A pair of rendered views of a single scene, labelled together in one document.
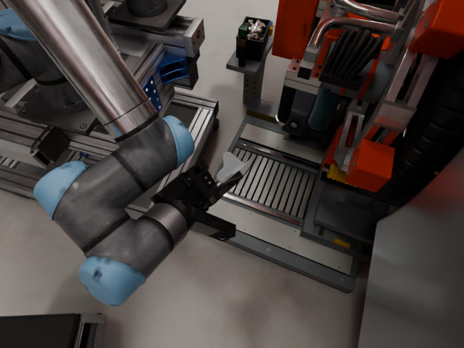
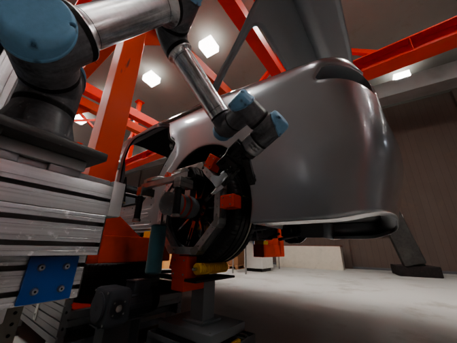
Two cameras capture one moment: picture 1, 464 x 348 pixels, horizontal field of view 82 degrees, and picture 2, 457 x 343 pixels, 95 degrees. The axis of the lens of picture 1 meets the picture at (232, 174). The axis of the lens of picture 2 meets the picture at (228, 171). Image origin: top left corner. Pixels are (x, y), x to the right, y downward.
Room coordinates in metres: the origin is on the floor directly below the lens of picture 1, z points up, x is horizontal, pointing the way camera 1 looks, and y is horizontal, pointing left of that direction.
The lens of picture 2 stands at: (0.07, 0.76, 0.61)
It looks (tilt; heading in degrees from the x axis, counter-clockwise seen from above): 20 degrees up; 284
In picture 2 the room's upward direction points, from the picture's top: 1 degrees clockwise
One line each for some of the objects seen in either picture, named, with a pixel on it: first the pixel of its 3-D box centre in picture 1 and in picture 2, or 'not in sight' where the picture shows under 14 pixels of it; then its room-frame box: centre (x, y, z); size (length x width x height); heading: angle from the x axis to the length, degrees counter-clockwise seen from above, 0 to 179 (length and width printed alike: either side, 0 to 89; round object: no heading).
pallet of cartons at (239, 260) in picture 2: not in sight; (234, 258); (1.79, -7.13, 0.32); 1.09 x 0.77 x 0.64; 72
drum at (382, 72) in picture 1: (358, 72); (180, 205); (0.65, -0.37, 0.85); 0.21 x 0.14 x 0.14; 67
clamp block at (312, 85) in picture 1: (304, 76); (183, 183); (0.54, -0.18, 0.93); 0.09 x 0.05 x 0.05; 67
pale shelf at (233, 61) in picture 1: (255, 47); not in sight; (1.38, -0.13, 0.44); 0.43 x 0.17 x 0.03; 157
